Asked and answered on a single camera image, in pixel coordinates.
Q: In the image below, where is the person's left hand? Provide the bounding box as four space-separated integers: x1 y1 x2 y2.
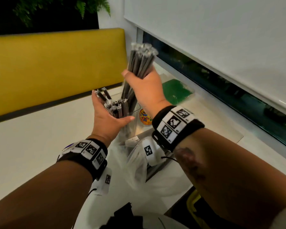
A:
87 89 136 148

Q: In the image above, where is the person's right hand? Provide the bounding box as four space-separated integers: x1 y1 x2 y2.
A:
121 66 172 118

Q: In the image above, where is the clear cup with colourful sticker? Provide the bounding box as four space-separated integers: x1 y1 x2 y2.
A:
138 108 154 127

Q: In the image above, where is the clear square plastic container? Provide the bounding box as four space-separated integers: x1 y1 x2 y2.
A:
107 93 141 146

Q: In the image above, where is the pack of green straws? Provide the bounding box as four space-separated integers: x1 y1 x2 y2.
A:
162 78 195 106

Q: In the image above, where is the bundle of gray straws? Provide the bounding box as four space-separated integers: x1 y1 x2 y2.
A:
95 42 159 141

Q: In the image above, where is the clear plastic bag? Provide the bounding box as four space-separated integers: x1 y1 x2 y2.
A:
107 135 194 197

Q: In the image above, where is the person's left forearm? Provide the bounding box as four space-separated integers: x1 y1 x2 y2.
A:
0 161 93 229

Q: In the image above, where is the person's right forearm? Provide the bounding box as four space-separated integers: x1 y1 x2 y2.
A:
174 127 286 229

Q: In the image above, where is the black marker band right wrist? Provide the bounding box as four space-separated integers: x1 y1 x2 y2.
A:
151 105 205 152

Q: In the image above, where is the yellow bench backrest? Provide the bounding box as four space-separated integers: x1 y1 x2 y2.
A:
0 28 127 120

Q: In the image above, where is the white roller blind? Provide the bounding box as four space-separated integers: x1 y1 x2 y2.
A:
124 0 286 115

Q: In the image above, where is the black planter box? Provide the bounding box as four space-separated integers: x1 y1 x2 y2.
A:
0 4 99 36

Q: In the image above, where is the yellow chair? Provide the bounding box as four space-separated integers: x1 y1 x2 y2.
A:
186 189 210 229

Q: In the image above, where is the green fern plant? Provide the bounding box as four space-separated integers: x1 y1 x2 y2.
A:
0 0 111 28

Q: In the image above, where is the white shirt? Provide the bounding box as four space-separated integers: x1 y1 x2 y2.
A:
143 204 286 229

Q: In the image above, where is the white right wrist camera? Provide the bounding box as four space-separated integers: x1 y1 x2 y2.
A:
138 136 167 167

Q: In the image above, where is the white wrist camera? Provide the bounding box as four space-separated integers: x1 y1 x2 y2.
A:
95 167 112 196
138 136 167 167

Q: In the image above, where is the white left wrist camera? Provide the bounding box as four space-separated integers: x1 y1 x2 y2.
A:
95 167 112 196

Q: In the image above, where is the black chest strap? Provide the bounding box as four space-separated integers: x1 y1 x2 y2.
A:
107 202 143 229

